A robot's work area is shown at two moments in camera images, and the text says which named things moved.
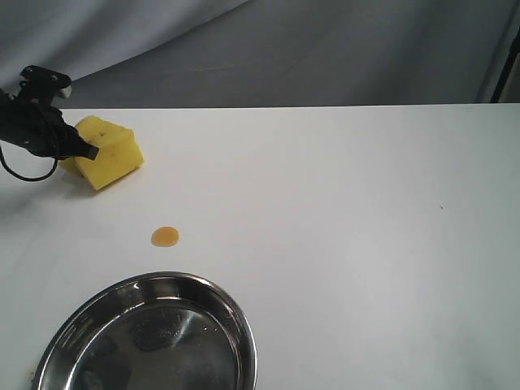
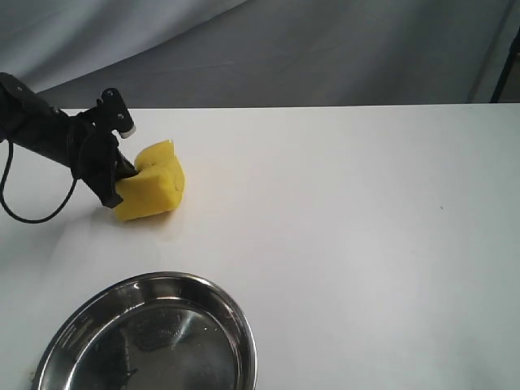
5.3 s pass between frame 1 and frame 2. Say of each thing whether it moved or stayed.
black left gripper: moved
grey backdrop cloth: stayed
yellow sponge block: moved
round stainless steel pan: stayed
